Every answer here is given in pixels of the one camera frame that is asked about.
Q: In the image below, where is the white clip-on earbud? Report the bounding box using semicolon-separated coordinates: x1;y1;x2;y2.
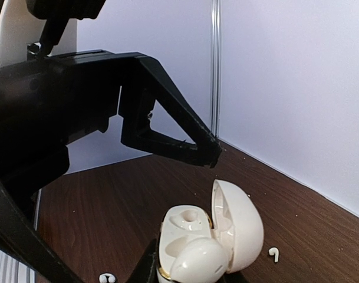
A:
98;273;117;283

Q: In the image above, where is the aluminium front frame rail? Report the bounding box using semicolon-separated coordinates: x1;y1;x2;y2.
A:
0;189;42;283

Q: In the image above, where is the cream rounded earbud charging case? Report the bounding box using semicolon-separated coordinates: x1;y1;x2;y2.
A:
156;180;264;282

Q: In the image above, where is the white stem earbud far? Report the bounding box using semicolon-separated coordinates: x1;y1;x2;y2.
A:
268;247;279;263

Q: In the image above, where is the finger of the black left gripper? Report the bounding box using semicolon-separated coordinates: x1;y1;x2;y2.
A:
0;181;83;282
118;54;222;168

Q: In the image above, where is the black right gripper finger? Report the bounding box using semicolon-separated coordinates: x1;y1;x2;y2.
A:
129;239;157;283

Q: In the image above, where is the cream clip-on earbud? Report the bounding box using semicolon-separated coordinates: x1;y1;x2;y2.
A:
170;238;229;282

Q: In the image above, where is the left aluminium corner post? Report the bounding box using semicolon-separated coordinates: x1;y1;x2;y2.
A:
210;0;222;137

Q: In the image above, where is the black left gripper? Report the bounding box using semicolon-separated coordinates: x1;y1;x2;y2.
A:
0;50;141;206

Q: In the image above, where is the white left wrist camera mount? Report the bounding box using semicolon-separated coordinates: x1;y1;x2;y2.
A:
0;0;80;70

